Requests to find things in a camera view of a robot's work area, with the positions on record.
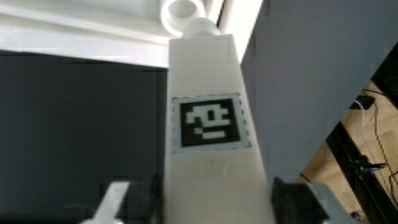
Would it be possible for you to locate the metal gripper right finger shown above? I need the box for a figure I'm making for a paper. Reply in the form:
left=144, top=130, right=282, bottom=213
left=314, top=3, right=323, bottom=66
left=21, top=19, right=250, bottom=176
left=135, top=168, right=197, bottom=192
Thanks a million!
left=272, top=177, right=362, bottom=224

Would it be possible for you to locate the white desk leg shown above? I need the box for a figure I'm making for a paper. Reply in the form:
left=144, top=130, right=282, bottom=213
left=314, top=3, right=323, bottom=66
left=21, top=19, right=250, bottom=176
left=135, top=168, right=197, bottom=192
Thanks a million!
left=163, top=18, right=275, bottom=224

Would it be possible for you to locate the white square desk top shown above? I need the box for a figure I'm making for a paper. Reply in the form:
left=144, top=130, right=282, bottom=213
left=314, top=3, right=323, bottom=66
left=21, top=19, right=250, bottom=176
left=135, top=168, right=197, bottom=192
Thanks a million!
left=0, top=0, right=266, bottom=67

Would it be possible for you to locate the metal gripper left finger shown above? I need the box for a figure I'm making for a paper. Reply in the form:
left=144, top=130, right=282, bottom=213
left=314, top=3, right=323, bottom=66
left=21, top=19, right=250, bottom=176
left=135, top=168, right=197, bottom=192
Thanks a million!
left=80, top=181, right=130, bottom=224

